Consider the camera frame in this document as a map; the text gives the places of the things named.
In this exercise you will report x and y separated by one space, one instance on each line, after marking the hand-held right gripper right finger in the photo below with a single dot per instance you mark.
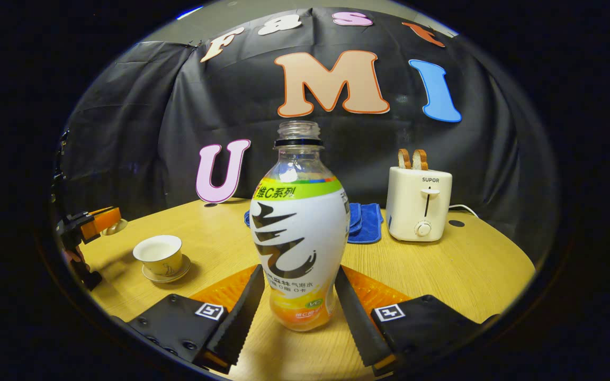
358 323

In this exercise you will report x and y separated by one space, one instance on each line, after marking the toast bread slice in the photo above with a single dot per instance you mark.
420 160
404 159

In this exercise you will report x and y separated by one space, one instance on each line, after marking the white label water bottle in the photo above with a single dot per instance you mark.
299 238

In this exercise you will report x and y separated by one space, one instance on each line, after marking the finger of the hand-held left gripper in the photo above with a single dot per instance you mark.
105 218

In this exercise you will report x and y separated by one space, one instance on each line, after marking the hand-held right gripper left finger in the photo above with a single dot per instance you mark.
241 317

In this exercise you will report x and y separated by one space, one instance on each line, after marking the white saucer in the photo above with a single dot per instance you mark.
180 270

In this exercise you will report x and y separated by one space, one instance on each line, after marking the blue towel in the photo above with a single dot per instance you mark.
366 222

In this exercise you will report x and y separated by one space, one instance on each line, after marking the cream white toaster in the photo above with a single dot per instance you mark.
416 206

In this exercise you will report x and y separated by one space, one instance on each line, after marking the white teacup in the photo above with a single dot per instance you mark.
159 254

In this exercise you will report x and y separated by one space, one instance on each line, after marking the black backdrop cloth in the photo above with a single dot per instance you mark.
151 132

